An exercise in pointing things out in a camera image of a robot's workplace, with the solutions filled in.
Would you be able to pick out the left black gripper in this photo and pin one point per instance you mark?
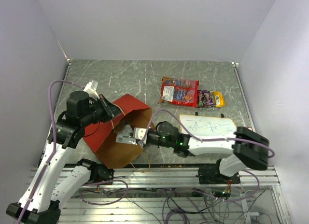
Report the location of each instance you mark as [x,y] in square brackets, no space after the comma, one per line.
[110,109]

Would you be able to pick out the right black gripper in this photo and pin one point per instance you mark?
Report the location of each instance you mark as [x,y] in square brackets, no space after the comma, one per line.
[147,142]

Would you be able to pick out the silver green snack wrapper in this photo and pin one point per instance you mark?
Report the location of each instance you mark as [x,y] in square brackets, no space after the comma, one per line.
[126,135]

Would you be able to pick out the red paper bag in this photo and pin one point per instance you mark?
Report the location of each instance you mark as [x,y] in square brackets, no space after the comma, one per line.
[113,142]

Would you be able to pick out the red candy bag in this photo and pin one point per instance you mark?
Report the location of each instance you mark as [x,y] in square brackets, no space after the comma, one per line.
[180,92]

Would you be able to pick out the brown purple chocolate pack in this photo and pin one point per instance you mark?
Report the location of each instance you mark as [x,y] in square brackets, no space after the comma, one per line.
[205,99]

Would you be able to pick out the yellow snack pack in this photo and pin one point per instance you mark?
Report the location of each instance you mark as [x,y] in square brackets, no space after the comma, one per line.
[219,99]

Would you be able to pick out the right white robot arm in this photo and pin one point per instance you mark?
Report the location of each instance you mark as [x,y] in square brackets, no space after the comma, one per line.
[243,148]

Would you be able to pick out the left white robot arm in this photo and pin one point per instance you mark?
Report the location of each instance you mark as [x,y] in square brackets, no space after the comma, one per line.
[43,200]

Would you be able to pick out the small whiteboard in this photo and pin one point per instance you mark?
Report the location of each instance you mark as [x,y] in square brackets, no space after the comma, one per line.
[207,126]

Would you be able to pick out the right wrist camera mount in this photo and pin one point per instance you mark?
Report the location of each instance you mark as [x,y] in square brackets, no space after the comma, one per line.
[139,135]

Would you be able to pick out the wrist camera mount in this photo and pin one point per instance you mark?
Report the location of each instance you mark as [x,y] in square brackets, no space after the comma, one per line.
[91,89]
[139,135]

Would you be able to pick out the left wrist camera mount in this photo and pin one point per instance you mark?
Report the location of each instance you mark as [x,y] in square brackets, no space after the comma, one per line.
[91,89]

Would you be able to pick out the aluminium rail frame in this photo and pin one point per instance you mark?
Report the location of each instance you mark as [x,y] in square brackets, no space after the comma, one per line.
[172,194]

